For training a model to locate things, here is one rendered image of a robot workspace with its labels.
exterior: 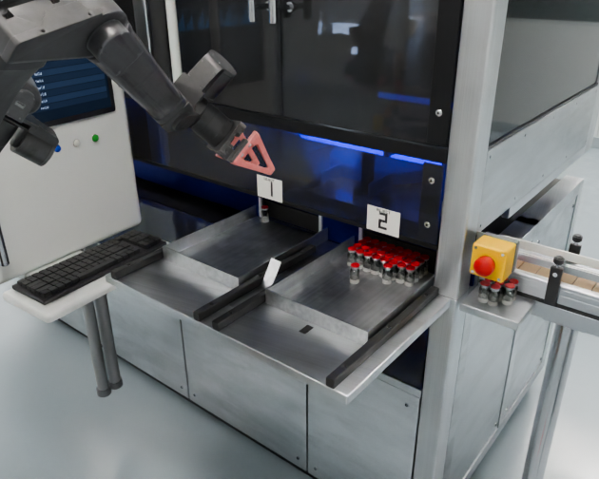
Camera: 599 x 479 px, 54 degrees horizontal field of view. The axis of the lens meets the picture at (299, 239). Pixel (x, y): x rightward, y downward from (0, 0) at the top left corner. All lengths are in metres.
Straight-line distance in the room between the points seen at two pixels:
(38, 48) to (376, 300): 0.92
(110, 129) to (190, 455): 1.14
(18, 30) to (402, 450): 1.39
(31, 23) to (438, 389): 1.19
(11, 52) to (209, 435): 1.86
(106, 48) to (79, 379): 2.14
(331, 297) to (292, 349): 0.20
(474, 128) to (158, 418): 1.65
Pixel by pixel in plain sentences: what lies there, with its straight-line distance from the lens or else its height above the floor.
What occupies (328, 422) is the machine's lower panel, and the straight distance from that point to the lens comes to 1.77.
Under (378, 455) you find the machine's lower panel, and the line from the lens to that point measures 1.72.
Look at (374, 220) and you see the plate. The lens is 1.34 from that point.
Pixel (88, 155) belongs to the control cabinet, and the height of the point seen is 1.07.
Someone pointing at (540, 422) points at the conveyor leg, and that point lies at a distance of 1.59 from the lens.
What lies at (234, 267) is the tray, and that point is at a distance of 1.42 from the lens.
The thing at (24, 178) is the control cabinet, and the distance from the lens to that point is 1.64.
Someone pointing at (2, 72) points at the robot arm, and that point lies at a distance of 0.57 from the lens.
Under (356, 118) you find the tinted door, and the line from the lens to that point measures 1.31.
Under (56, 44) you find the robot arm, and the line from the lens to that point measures 0.57.
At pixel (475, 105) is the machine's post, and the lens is 1.17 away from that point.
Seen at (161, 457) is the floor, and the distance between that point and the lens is 2.21.
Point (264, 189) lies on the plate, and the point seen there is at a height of 1.01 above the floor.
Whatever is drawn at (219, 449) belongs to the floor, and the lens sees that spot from 2.20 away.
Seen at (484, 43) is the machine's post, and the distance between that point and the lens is 1.15.
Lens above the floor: 1.55
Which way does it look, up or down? 26 degrees down
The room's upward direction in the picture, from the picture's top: straight up
